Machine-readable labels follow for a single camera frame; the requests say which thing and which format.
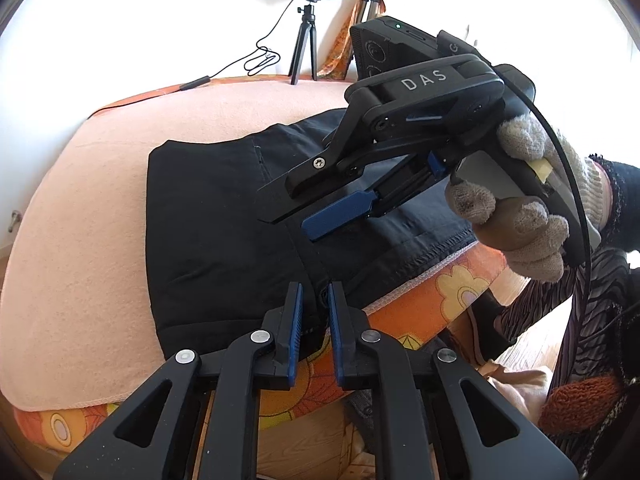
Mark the black pants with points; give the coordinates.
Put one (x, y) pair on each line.
(215, 220)

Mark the beige cloth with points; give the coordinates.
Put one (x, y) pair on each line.
(520, 390)

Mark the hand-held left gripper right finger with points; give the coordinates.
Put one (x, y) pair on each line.
(336, 341)

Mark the metal door stopper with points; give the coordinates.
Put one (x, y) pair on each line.
(13, 220)

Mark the pink blanket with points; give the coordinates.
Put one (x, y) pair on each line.
(75, 235)

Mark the person's striped dark clothing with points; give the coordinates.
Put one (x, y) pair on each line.
(600, 310)

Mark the rust orange fuzzy cloth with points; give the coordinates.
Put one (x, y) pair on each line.
(580, 405)

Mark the orange patterned scarf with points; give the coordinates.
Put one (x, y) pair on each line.
(340, 60)

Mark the folded black tripod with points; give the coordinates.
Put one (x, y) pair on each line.
(370, 10)

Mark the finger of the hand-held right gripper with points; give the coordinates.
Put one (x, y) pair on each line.
(310, 176)
(335, 215)

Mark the person's right forearm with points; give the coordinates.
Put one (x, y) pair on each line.
(625, 200)

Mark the small black tripod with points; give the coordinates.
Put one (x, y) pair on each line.
(308, 16)

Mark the person's right hand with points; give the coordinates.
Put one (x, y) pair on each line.
(525, 240)

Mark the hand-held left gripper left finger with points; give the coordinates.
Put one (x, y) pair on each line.
(295, 331)

